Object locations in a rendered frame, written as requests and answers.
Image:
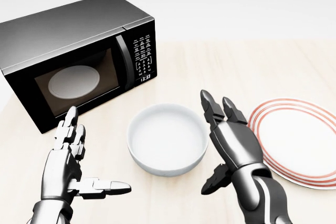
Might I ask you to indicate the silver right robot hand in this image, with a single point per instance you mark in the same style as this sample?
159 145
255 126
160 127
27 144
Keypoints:
236 142

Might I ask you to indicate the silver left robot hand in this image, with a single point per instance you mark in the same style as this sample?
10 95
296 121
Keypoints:
60 166

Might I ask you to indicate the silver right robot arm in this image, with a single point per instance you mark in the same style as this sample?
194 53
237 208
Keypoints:
260 195

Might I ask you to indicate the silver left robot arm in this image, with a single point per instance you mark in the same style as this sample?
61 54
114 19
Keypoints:
50 212

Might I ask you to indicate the white plate with red rings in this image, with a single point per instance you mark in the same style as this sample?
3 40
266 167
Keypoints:
294 140

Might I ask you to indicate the white bowl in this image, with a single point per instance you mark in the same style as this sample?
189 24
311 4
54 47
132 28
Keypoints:
167 140

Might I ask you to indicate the white microwave turntable plate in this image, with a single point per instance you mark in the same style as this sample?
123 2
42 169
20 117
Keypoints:
74 82

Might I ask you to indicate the black microwave oven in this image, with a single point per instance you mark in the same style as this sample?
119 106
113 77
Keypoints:
76 58

